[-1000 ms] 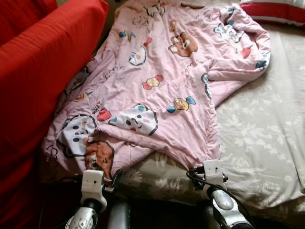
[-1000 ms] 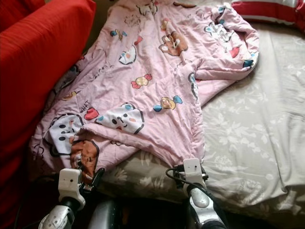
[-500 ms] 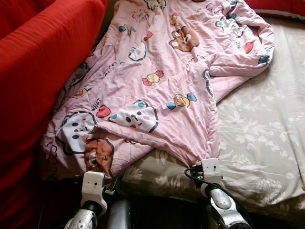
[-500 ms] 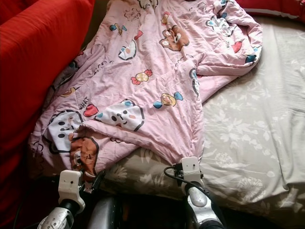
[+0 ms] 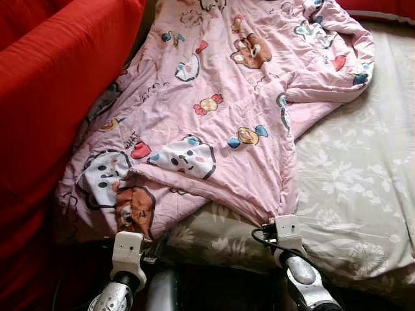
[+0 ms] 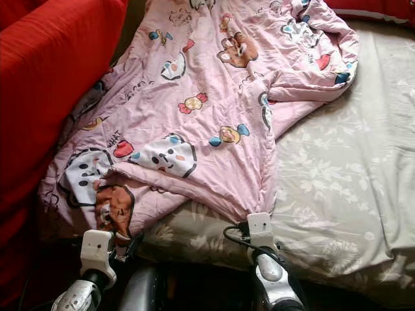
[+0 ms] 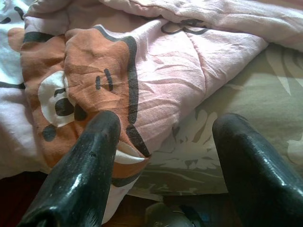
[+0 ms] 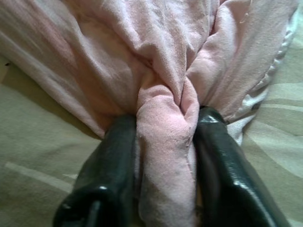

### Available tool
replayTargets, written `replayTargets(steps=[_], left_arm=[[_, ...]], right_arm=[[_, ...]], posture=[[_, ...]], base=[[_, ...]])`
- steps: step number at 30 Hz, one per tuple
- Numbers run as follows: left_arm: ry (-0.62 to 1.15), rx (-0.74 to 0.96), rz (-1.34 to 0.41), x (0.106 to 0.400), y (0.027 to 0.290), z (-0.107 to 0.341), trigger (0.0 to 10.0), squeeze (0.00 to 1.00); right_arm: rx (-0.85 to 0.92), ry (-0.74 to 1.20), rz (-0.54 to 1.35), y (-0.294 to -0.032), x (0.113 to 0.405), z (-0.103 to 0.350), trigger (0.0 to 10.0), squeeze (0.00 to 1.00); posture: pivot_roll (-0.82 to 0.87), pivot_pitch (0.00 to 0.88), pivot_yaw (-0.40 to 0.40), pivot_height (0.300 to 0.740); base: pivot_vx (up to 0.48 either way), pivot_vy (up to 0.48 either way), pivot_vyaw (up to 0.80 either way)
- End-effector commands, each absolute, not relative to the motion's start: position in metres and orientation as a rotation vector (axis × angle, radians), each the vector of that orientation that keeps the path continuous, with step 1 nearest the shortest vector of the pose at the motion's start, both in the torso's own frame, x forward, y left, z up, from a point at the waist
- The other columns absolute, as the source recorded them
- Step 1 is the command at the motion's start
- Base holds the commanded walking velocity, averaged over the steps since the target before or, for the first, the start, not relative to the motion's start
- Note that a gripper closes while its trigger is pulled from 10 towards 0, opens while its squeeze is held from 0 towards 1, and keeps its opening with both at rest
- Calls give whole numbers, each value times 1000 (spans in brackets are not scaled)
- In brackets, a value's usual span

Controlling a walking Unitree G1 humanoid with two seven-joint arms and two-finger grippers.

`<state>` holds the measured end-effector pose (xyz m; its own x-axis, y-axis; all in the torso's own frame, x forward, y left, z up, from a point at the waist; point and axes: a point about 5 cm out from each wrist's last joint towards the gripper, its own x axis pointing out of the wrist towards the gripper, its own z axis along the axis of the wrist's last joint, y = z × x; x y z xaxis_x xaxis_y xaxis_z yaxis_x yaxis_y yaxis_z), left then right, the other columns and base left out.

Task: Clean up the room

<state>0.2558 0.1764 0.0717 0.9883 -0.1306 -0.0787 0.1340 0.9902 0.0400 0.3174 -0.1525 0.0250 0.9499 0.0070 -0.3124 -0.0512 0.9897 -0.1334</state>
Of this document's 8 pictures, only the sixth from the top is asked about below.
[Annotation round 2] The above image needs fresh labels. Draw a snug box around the pink cartoon print quilt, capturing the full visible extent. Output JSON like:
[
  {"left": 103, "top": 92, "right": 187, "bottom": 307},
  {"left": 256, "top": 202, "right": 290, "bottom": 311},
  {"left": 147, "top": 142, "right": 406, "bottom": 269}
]
[{"left": 38, "top": 0, "right": 361, "bottom": 244}]

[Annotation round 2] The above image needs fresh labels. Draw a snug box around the large red cushion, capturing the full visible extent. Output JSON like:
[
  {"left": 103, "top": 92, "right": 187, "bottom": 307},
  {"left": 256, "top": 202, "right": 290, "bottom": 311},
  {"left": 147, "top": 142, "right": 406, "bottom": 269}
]
[{"left": 0, "top": 0, "right": 129, "bottom": 305}]

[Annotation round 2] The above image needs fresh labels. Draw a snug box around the beige floral bed sheet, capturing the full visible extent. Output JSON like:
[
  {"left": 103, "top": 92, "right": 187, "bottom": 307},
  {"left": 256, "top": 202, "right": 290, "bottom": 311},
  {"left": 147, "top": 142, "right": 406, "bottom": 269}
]
[{"left": 136, "top": 16, "right": 415, "bottom": 308}]

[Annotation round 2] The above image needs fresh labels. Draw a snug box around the small red cushion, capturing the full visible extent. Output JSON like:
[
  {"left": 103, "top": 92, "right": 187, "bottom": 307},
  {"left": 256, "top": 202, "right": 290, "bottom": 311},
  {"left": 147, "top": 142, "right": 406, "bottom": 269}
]
[{"left": 0, "top": 0, "right": 56, "bottom": 40}]

